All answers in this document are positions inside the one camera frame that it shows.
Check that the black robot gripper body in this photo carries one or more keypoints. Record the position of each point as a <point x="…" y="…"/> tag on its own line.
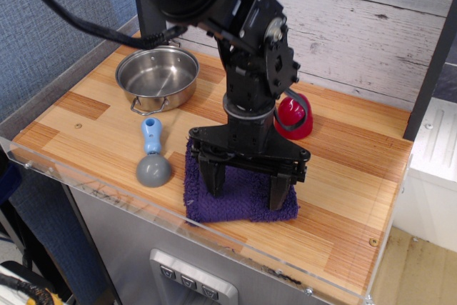
<point x="252" y="144"/>

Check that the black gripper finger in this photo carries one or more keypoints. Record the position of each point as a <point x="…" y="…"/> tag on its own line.
<point x="279" y="189"/>
<point x="213" y="174"/>

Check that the dark purple terry cloth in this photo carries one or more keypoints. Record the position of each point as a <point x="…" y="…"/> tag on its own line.
<point x="245" y="195"/>

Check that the red plastic dome cup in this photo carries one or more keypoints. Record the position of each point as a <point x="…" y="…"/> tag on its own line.
<point x="291" y="113"/>

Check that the small stainless steel pot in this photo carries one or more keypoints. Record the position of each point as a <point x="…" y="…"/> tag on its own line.
<point x="159" y="79"/>

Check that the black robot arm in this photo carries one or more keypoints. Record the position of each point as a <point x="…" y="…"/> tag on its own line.
<point x="251" y="36"/>

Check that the clear acrylic table guard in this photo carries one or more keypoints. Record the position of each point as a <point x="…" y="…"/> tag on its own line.
<point x="84" y="134"/>

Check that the blue grey ice cream scoop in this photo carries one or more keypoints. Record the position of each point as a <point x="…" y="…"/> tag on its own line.
<point x="153" y="170"/>

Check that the stainless steel cabinet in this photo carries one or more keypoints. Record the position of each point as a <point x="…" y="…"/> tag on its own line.
<point x="125" y="231"/>

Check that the silver button control panel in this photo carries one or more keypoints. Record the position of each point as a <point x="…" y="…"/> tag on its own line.
<point x="179" y="282"/>

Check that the white ribbed appliance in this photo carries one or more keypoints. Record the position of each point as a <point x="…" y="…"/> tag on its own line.
<point x="426" y="205"/>

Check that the left dark metal post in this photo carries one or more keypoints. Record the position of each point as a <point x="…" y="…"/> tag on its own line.
<point x="151" y="21"/>

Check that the dark metal post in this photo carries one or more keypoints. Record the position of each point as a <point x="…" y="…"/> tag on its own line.
<point x="151" y="21"/>
<point x="434" y="70"/>

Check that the right dark metal post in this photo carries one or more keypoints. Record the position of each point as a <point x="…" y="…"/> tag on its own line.
<point x="434" y="70"/>

